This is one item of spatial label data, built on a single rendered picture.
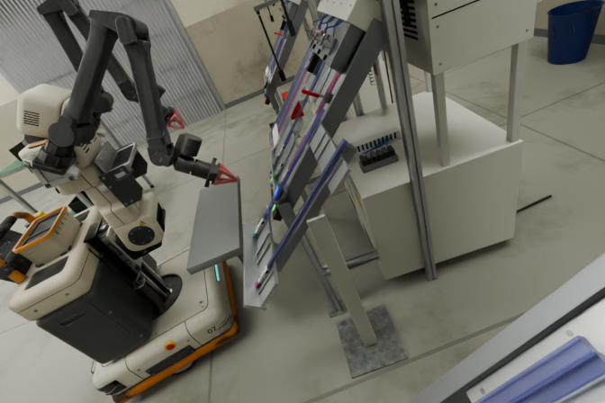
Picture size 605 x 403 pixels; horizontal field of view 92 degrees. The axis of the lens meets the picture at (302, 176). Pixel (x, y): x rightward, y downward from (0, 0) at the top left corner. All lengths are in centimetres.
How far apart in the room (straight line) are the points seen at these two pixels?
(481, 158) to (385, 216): 42
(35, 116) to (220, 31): 389
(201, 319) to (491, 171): 144
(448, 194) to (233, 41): 420
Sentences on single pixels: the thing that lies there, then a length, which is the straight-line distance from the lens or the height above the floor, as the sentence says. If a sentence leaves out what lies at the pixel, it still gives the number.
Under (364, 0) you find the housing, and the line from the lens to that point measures 96.
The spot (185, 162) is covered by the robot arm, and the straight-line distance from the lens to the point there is 102.
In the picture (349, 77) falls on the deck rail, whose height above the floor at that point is 109.
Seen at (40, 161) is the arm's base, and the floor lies 120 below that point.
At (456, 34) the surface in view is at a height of 110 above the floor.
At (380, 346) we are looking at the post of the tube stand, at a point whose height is 1.
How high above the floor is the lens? 140
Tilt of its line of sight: 33 degrees down
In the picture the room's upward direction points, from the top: 23 degrees counter-clockwise
